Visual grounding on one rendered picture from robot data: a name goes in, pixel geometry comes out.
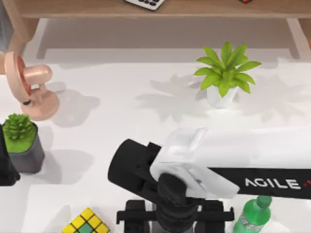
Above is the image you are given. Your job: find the yellow and green puzzle cube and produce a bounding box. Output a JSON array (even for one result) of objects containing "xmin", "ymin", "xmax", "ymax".
[{"xmin": 61, "ymin": 207, "xmax": 110, "ymax": 233}]

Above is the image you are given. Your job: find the white calculator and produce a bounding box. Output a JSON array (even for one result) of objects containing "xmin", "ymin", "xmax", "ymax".
[{"xmin": 124, "ymin": 0, "xmax": 169, "ymax": 11}]

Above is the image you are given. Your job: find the green plant in white pot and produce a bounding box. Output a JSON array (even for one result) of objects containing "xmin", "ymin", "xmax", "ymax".
[{"xmin": 192, "ymin": 41, "xmax": 262, "ymax": 109}]

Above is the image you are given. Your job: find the green bottle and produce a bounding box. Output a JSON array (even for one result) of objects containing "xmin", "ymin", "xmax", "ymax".
[{"xmin": 233, "ymin": 195, "xmax": 273, "ymax": 233}]

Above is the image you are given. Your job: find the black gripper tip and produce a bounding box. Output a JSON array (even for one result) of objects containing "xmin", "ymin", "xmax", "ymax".
[{"xmin": 0, "ymin": 123, "xmax": 21, "ymax": 188}]

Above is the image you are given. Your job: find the pink desk fan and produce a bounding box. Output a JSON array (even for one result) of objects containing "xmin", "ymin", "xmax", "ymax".
[{"xmin": 3, "ymin": 50, "xmax": 60, "ymax": 121}]

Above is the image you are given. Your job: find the green succulent in grey pot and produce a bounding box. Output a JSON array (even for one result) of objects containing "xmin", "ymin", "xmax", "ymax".
[{"xmin": 1, "ymin": 113, "xmax": 46, "ymax": 174}]

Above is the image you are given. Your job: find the wooden shelf unit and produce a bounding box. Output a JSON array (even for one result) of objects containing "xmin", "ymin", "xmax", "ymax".
[{"xmin": 0, "ymin": 0, "xmax": 311, "ymax": 75}]

